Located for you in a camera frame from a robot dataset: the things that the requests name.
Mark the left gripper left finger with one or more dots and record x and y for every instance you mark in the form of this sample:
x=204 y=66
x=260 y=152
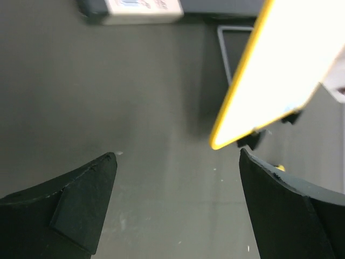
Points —
x=62 y=217

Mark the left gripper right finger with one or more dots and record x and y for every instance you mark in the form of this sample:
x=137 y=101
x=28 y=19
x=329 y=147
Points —
x=291 y=217

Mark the yellow framed whiteboard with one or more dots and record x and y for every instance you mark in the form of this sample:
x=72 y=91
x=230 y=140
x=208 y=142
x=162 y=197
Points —
x=290 y=50

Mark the right black whiteboard foot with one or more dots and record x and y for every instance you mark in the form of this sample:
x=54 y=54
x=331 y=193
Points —
x=292 y=118

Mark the colourful picture book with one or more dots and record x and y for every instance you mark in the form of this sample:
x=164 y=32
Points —
x=114 y=12

